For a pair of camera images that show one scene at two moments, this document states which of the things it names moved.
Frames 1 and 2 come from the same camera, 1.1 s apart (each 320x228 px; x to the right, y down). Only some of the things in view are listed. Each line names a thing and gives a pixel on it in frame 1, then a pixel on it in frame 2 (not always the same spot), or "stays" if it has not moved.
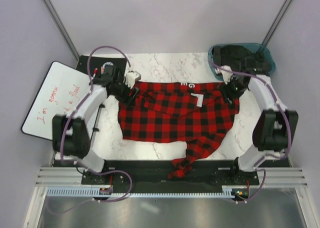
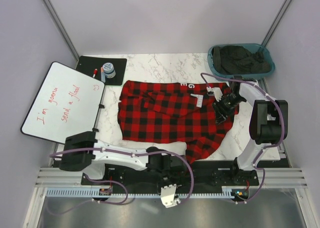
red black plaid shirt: (199, 115) stays
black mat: (120, 64) stays
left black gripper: (129, 101) → (179, 180)
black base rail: (154, 174) stays
